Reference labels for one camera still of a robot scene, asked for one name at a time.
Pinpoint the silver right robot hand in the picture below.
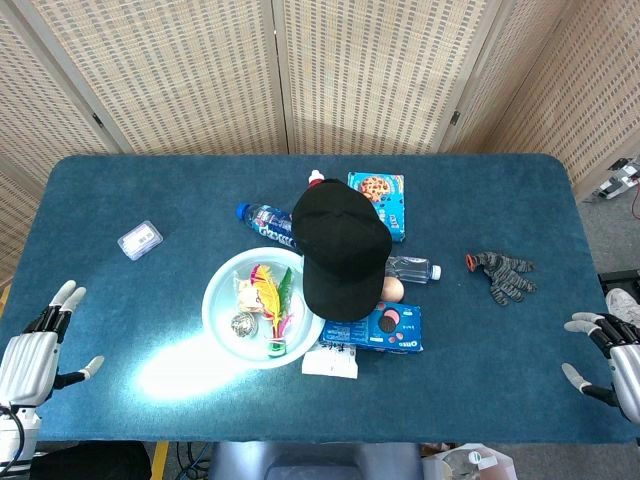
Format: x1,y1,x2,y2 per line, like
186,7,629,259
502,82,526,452
560,310,640,426

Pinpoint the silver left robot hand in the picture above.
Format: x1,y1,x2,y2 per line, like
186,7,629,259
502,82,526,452
0,279,105,407

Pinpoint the black baseball cap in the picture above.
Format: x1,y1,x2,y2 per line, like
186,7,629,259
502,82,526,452
291,178,394,323

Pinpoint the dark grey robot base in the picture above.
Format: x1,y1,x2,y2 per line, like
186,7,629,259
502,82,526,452
207,442,424,480

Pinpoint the white shoe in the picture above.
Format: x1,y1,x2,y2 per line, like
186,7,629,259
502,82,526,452
605,288,640,326

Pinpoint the black bag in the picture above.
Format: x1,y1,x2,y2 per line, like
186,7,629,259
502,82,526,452
30,442,153,480

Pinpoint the grey knit work glove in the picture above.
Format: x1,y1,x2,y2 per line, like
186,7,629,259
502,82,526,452
465,251,539,307

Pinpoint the clear plastic floss box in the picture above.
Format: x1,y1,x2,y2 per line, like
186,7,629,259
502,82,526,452
117,219,165,262

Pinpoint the blue felt table cover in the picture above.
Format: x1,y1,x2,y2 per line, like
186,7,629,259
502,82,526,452
0,153,640,445

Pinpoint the white floor equipment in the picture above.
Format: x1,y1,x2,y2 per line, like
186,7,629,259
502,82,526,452
582,156,640,204

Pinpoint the clear plastic container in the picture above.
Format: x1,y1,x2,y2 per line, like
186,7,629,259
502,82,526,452
424,442,516,480

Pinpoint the light blue plastic bowl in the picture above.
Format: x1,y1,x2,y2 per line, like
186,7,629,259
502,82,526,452
201,246,326,370

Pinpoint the steel wool scrubber ball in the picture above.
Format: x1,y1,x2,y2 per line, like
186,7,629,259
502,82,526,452
229,313,260,339

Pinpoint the yellowish ginger piece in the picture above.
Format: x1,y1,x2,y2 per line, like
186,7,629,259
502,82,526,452
234,277,266,315

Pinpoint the blue Oreo cookie box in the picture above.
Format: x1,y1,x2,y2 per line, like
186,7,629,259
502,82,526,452
319,301,424,354

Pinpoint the woven folding screen panel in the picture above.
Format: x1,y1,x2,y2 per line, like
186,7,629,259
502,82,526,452
442,0,571,154
0,9,124,291
9,0,290,155
482,0,640,199
272,0,514,155

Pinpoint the clear water bottle white cap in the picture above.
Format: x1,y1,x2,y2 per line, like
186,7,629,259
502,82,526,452
384,255,443,285

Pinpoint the brown egg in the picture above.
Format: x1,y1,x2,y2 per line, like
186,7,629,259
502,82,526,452
380,276,405,303

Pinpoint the blue label drink bottle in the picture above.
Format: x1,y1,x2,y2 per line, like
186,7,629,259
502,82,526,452
234,201,301,254

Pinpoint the blue chocolate chip cookie box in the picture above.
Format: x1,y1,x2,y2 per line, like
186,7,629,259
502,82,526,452
347,171,406,244

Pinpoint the white printed packet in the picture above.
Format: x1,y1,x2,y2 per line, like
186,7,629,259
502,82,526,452
301,344,360,380

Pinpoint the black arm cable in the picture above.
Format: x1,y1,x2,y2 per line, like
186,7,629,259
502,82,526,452
0,405,27,474

